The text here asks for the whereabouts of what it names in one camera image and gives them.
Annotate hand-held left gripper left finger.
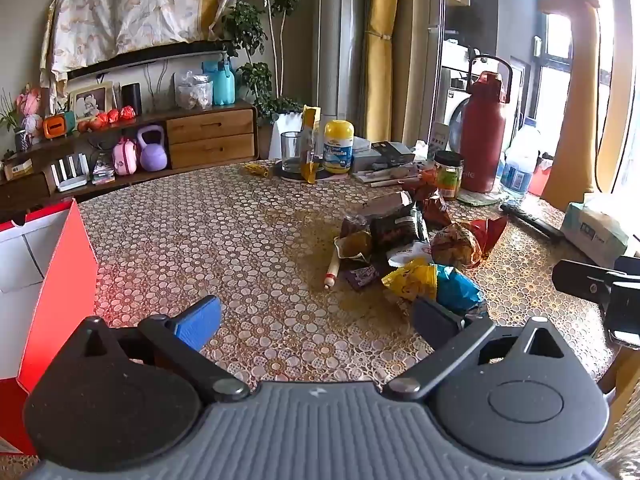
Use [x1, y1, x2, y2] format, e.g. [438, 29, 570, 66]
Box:
[75, 295, 251, 403]

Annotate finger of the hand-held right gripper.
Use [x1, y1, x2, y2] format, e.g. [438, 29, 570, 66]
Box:
[552, 259, 626, 306]

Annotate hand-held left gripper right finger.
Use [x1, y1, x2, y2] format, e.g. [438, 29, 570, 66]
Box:
[382, 297, 568, 403]

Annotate yellow and blue snack bag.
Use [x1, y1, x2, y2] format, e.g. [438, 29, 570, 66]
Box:
[381, 259, 490, 318]

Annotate white and red snack packet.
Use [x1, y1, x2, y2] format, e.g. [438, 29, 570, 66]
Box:
[386, 240, 433, 268]

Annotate orange and red chip bag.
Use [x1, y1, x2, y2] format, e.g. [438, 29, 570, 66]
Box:
[430, 216, 508, 270]

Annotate black and brown snack packet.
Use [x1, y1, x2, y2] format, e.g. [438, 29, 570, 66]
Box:
[370, 205, 430, 256]

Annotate clear packet with brown food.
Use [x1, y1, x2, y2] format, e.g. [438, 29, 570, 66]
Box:
[334, 230, 375, 262]

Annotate red-brown snack packet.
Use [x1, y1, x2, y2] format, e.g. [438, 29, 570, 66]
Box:
[420, 195, 453, 228]

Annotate cream sausage stick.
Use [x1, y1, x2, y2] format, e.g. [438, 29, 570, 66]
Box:
[323, 247, 342, 291]

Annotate red and white cardboard box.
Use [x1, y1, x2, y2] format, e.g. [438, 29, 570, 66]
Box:
[0, 199, 99, 456]

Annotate white tissue pack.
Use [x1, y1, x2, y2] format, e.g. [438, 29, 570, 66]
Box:
[560, 195, 631, 271]

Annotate wooden chair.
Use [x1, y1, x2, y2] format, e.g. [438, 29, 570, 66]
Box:
[597, 347, 640, 406]

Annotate long black remote control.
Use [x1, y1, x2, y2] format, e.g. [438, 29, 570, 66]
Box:
[500, 202, 563, 245]

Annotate small purple snack packet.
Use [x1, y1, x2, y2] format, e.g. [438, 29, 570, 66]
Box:
[345, 264, 383, 291]

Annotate red container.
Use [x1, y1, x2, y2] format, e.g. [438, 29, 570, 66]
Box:
[527, 157, 554, 197]

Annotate dark brown snack packet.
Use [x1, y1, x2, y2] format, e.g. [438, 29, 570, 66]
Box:
[341, 215, 373, 238]

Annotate flat brown snack packet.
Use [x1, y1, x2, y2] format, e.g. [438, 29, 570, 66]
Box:
[362, 191, 413, 218]

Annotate clear water bottle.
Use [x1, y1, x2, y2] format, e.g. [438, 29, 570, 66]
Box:
[500, 117, 543, 198]

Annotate orange-red snack packet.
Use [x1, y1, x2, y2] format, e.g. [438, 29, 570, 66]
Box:
[404, 171, 441, 202]

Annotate jar with green label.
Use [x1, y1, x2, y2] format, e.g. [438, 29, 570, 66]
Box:
[434, 151, 465, 202]

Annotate purple kettlebell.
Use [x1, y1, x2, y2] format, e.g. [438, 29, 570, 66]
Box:
[136, 125, 168, 172]

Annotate red thermos flask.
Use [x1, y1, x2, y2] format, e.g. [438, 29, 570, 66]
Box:
[459, 55, 514, 195]

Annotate black box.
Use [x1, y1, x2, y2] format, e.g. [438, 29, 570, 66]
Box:
[371, 141, 416, 166]

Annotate grey box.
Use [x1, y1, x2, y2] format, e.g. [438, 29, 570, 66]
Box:
[352, 136, 386, 173]

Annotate stack of booklets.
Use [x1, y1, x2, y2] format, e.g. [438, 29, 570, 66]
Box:
[91, 152, 116, 186]

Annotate pink bag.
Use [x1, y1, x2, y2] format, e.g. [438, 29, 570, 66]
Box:
[112, 137, 139, 176]

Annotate dark round tray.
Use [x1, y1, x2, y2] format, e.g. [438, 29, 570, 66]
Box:
[274, 162, 342, 184]

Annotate wooden tv cabinet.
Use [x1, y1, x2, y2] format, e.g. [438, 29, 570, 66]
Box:
[0, 100, 259, 211]

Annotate clear drinking glass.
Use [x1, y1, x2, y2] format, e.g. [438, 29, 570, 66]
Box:
[280, 131, 304, 174]

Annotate white router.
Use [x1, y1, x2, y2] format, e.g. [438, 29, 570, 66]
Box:
[50, 154, 91, 192]

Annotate yellow-lidded supplement bottle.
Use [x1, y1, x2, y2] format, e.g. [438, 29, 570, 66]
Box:
[322, 120, 356, 175]

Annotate white planter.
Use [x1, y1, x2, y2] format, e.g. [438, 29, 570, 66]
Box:
[268, 112, 306, 161]

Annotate white washing machine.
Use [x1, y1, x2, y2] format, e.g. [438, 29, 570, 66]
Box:
[440, 62, 481, 153]

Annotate tall yellow packet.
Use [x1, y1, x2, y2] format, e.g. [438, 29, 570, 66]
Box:
[300, 105, 322, 183]

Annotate clear plastic bag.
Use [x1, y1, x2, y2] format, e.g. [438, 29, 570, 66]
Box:
[174, 71, 215, 111]

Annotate black speaker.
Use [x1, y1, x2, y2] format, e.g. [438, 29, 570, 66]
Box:
[121, 82, 143, 117]

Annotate small cardboard box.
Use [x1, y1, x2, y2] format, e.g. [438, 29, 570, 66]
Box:
[4, 157, 35, 181]

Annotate blue bottle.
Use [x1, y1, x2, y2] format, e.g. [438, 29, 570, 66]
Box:
[202, 58, 236, 106]

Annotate orange radio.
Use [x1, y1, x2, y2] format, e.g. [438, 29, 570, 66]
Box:
[42, 114, 68, 140]

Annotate framed photo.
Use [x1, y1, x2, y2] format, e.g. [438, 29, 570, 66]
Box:
[67, 81, 115, 121]

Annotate small potted plant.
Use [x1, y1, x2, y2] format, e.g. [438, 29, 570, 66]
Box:
[0, 90, 32, 153]

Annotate yellow curtain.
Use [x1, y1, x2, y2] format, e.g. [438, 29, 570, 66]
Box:
[362, 0, 416, 143]

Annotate pink doll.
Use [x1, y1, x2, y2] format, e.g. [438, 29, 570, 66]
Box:
[15, 85, 46, 146]

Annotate tall green plant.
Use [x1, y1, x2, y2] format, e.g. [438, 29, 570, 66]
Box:
[220, 0, 308, 121]

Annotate grey standing air conditioner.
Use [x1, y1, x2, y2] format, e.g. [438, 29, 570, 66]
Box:
[312, 0, 368, 138]

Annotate floral dust cloth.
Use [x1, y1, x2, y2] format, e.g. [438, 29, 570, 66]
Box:
[40, 0, 236, 86]

